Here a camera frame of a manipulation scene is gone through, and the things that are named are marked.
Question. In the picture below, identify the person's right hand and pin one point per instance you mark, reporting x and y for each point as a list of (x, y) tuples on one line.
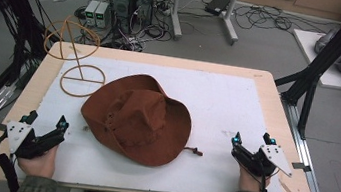
[(248, 182)]

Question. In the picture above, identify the black metal frame strut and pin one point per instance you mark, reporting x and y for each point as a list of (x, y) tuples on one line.
[(329, 54)]

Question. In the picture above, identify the white foam mat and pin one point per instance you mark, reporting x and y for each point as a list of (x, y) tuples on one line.
[(223, 110)]

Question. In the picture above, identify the flat black box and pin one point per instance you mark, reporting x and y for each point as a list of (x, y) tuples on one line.
[(217, 5)]

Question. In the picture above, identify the brown brimmed hat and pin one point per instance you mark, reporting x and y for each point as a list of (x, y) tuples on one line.
[(141, 122)]

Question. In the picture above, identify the white floor board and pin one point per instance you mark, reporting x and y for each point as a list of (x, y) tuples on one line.
[(329, 78)]

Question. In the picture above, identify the black computer tower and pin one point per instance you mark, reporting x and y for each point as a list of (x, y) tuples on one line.
[(145, 0), (121, 5)]

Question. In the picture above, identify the person's left hand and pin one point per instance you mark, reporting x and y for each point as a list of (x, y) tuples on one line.
[(39, 164)]

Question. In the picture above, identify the white metal desk frame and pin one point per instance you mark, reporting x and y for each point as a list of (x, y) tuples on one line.
[(228, 20)]

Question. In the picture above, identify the grey power supply unit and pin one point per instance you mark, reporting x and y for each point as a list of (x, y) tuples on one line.
[(102, 15), (91, 12)]

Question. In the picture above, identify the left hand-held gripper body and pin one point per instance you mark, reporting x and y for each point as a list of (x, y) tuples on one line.
[(25, 143)]

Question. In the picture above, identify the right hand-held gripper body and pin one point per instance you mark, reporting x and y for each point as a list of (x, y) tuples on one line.
[(267, 160)]

